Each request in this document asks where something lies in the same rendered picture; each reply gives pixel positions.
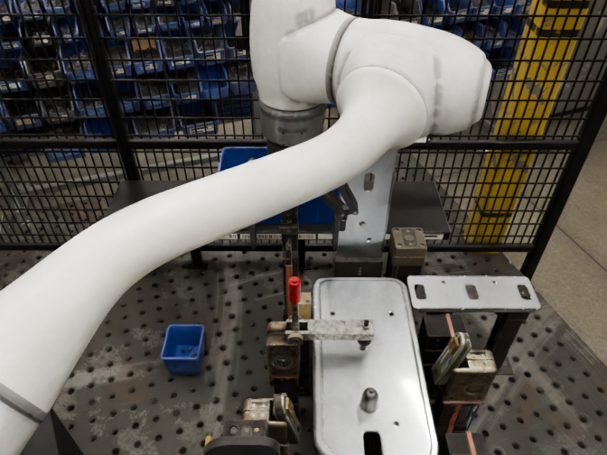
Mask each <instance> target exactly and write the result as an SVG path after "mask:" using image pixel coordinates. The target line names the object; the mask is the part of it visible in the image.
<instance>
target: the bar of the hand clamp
mask: <svg viewBox="0 0 607 455"><path fill-rule="evenodd" d="M299 323H300V329H307V330H287V331H286V332H285V339H286V340H288V336H289V335H290V334H294V333H297V334H301V335H302V336H303V340H357V341H358V343H359V344H360V345H361V346H368V345H369V344H370V343H371V341H372V340H373V338H374V327H373V320H299ZM286 328H287V329H291V328H292V320H286Z"/></svg>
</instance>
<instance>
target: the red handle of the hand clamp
mask: <svg viewBox="0 0 607 455"><path fill-rule="evenodd" d="M288 282H289V301H290V302H291V306H292V330H300V323H299V301H300V300H301V279H300V278H299V277H296V276H293V277H291V278H290V279H289V281H288Z"/></svg>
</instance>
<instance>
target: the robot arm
mask: <svg viewBox="0 0 607 455"><path fill-rule="evenodd" d="M249 44H250V58H251V66H252V71H253V77H254V80H255V82H256V84H257V89H258V94H259V100H258V102H259V106H260V120H261V131H262V134H263V136H264V137H265V138H266V142H267V156H265V157H262V158H259V159H255V158H253V157H250V158H249V159H248V161H247V162H246V163H244V164H241V165H239V166H236V167H233V168H230V169H227V170H225V171H223V172H218V173H215V174H212V175H210V176H207V177H204V178H202V179H199V180H197V181H192V182H189V183H186V184H183V185H182V186H179V187H176V188H173V189H170V190H167V191H164V192H161V193H158V194H156V195H154V196H152V197H149V198H147V199H144V200H140V201H138V202H137V203H135V204H132V205H130V206H128V207H126V208H124V209H121V210H119V211H117V212H115V213H113V214H112V215H110V216H108V217H106V218H103V219H101V220H100V221H99V222H97V223H96V224H94V225H92V226H91V227H88V228H87V229H85V230H84V231H82V232H81V233H79V234H78V235H76V236H75V237H74V238H72V239H71V240H69V241H68V242H66V243H65V244H64V245H62V246H61V247H59V248H58V249H56V250H55V251H54V252H52V253H51V254H50V255H48V256H47V257H45V258H44V259H43V260H41V262H40V263H38V264H37V265H35V266H34V267H33V268H32V269H30V270H29V271H28V272H26V273H25V274H23V275H22V276H21V277H19V278H18V279H16V280H15V281H14V282H12V283H11V284H9V285H8V286H7V287H5V288H4V289H3V290H2V291H1V292H0V455H20V454H21V452H22V450H23V448H24V447H25V445H26V444H27V442H28V441H29V440H30V439H31V438H32V436H33V434H34V433H35V431H36V430H37V428H38V427H39V425H40V424H41V423H42V421H43V419H44V418H45V417H46V415H47V414H48V412H49V411H50V410H51V408H52V406H53V405H54V403H55V401H56V399H57V397H58V396H59V394H60V392H61V389H62V388H63V387H64V385H65V383H66V381H67V380H68V378H69V376H70V374H71V372H72V370H73V368H74V367H75V366H76V364H77V362H78V361H79V358H80V357H81V355H82V353H83V352H84V350H85V348H86V347H87V345H88V344H89V342H90V341H91V339H92V337H93V336H94V334H95V332H96V331H97V329H98V327H99V325H100V324H101V322H102V321H103V320H104V319H105V317H106V316H107V314H108V312H109V311H110V310H111V308H112V307H113V306H114V304H115V303H116V302H117V301H118V299H119V298H120V297H121V296H122V295H123V294H124V293H125V292H126V291H127V290H128V289H129V288H130V287H131V286H132V285H133V284H135V283H136V282H137V281H139V280H140V279H141V278H143V277H144V276H145V275H147V274H149V273H150V272H152V271H153V270H154V269H156V268H157V267H159V266H161V265H163V264H165V263H167V262H169V261H171V260H173V259H174V258H176V257H178V256H180V255H183V254H186V253H188V252H190V251H192V250H194V249H196V248H198V247H201V246H204V245H207V244H208V243H210V242H213V241H215V240H218V239H220V238H222V237H225V236H227V235H230V234H232V233H234V232H237V231H239V230H240V229H244V231H249V234H250V243H251V250H256V247H257V226H256V223H257V222H260V221H262V220H264V219H267V218H271V217H273V216H274V215H277V214H279V213H281V212H284V211H286V210H288V209H291V208H294V207H296V206H298V205H301V204H303V203H305V202H307V201H309V200H313V199H315V198H317V197H320V198H321V199H322V200H323V201H324V202H325V203H326V204H327V205H328V206H329V207H330V208H331V209H332V210H333V211H334V213H333V229H332V248H333V250H338V238H339V231H344V230H345V229H346V220H347V216H349V215H350V214H352V215H358V214H359V207H358V202H357V200H356V198H355V197H354V195H353V193H352V191H351V189H350V186H349V185H348V183H347V182H349V181H351V180H353V179H354V178H356V177H357V176H359V175H360V174H362V173H363V172H364V171H366V170H367V169H368V168H369V167H370V166H371V165H372V164H373V163H375V162H376V161H377V160H378V159H379V158H380V157H381V156H382V155H383V154H384V153H385V152H386V151H387V150H395V149H401V148H405V147H408V146H409V145H411V144H413V143H414V142H415V141H416V140H417V139H419V138H423V137H427V136H428V135H429V134H433V135H449V134H454V133H458V132H461V131H463V130H466V129H469V128H470V127H471V126H472V125H473V124H475V123H477V122H478V121H479V120H480V119H481V116H482V112H483V109H484V105H485V101H486V97H487V93H488V89H489V84H490V77H491V73H492V66H491V64H490V62H489V61H488V60H487V58H486V55H485V53H484V52H483V51H482V50H480V49H479V48H478V47H476V46H475V45H474V44H472V43H471V42H468V41H466V40H464V39H463V38H461V37H459V36H457V35H454V34H452V33H449V32H445V31H442V30H438V29H435V28H432V27H428V26H424V25H420V24H416V23H407V22H401V21H395V20H388V19H366V18H359V17H356V16H352V15H350V14H346V13H344V12H343V11H342V10H339V9H336V6H335V0H252V3H251V12H250V25H249ZM327 104H333V105H337V108H338V112H339V114H340V119H339V120H338V121H337V122H336V123H335V124H334V125H333V126H332V127H331V128H330V129H328V130H327V131H326V132H323V123H324V119H325V117H326V106H327ZM335 189H338V191H339V192H340V194H341V196H342V198H343V199H344V201H345V203H346V204H345V203H344V202H343V201H342V200H341V199H340V198H339V197H338V196H337V195H336V194H335V193H334V192H333V190H335Z"/></svg>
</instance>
